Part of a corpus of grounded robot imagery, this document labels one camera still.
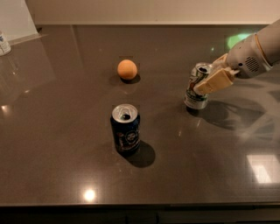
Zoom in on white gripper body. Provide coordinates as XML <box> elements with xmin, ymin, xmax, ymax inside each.
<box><xmin>226</xmin><ymin>34</ymin><xmax>272</xmax><ymax>79</ymax></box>

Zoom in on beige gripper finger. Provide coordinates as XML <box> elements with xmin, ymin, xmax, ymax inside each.
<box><xmin>193</xmin><ymin>67</ymin><xmax>239</xmax><ymax>95</ymax></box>
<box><xmin>213</xmin><ymin>53</ymin><xmax>228</xmax><ymax>69</ymax></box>

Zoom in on white green 7up can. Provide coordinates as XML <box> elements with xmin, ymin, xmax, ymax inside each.
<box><xmin>184</xmin><ymin>62</ymin><xmax>213</xmax><ymax>110</ymax></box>

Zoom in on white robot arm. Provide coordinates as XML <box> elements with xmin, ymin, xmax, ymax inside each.
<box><xmin>193</xmin><ymin>19</ymin><xmax>280</xmax><ymax>95</ymax></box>

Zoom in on dark blue pepsi can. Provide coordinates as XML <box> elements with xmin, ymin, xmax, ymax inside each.
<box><xmin>110</xmin><ymin>104</ymin><xmax>140</xmax><ymax>155</ymax></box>

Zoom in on orange fruit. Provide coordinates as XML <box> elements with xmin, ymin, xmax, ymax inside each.
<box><xmin>117</xmin><ymin>59</ymin><xmax>137</xmax><ymax>81</ymax></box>

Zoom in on white container at left edge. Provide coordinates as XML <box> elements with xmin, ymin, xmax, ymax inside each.
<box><xmin>0</xmin><ymin>31</ymin><xmax>11</xmax><ymax>56</ymax></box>

